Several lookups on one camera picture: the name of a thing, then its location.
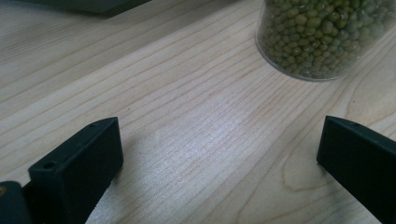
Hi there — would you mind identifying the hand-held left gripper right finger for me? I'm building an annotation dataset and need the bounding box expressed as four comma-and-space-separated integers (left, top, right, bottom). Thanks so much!
316, 115, 396, 224

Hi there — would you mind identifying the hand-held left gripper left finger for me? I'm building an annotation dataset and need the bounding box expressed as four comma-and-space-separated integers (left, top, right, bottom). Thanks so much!
27, 116, 124, 224

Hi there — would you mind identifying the glass jar of green beans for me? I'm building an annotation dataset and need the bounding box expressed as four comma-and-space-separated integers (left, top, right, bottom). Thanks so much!
254, 0, 396, 82

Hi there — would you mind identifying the black corner shelf rack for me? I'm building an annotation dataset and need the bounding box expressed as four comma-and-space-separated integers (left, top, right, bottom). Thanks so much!
18, 0, 153, 19

